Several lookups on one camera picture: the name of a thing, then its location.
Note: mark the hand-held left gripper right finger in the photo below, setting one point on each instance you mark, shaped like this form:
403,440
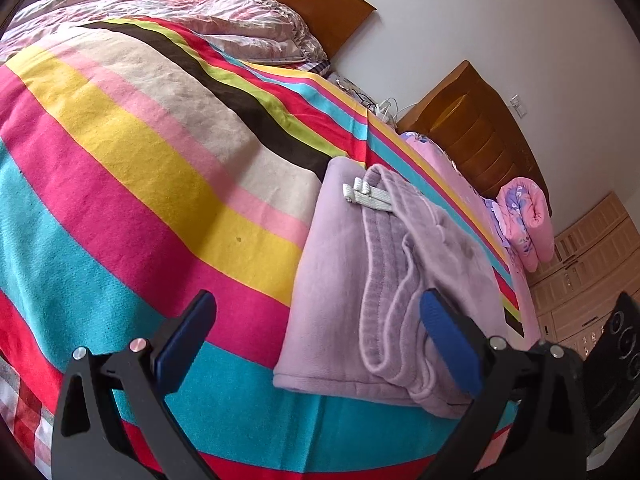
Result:
452,347

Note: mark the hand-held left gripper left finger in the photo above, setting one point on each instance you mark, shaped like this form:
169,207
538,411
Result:
185,345

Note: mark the lilac fleece pants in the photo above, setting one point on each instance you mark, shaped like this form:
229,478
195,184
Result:
350,300

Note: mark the light wooden wardrobe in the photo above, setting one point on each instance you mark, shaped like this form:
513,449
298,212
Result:
575,260

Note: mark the rolled pink floral blanket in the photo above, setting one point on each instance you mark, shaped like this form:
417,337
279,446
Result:
530,220

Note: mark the pink bed sheet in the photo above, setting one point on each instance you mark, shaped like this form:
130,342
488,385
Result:
470,195

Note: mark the rainbow striped blanket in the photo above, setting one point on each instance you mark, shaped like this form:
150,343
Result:
150,185

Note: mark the red plaid bed sheet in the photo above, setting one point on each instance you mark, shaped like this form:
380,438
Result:
25,410

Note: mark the wooden headboard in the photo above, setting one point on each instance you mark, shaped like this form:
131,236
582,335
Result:
480,130
305,0

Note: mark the pink floral satin quilt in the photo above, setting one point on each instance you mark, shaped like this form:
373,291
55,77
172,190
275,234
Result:
165,10

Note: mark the white wall socket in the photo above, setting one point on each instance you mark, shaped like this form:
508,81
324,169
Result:
518,105

